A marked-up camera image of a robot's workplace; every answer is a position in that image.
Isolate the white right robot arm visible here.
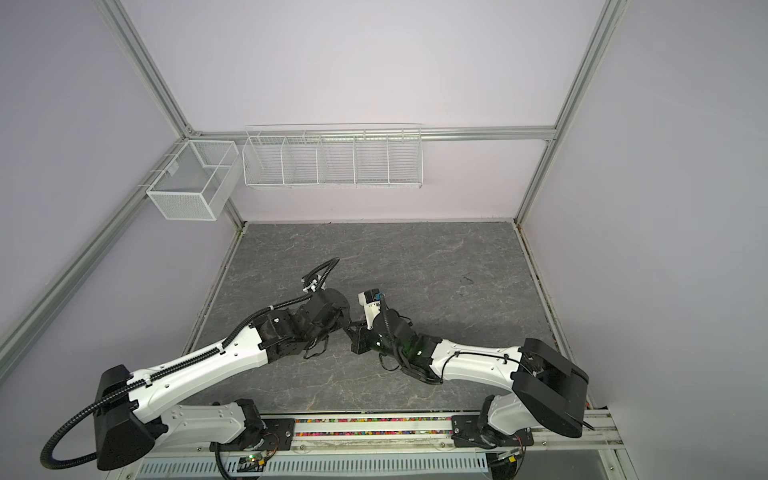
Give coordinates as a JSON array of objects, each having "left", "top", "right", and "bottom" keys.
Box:
[{"left": 350, "top": 289, "right": 589, "bottom": 448}]

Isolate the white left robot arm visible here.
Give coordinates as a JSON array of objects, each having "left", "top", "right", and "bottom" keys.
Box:
[{"left": 40, "top": 258, "right": 350, "bottom": 470}]

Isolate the white mesh box basket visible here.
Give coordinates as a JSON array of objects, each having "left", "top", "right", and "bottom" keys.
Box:
[{"left": 147, "top": 140, "right": 242, "bottom": 221}]

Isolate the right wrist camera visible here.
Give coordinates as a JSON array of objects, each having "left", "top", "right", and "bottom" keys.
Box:
[{"left": 358, "top": 288, "right": 381, "bottom": 330}]

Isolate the white vented cable duct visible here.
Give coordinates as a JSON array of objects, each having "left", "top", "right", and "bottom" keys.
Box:
[{"left": 135, "top": 452, "right": 490, "bottom": 479}]

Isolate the white wire shelf basket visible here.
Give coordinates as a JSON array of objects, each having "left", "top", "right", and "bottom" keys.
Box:
[{"left": 241, "top": 123, "right": 424, "bottom": 189}]

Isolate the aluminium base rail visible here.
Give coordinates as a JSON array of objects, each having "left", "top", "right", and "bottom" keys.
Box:
[{"left": 152, "top": 404, "right": 624, "bottom": 457}]

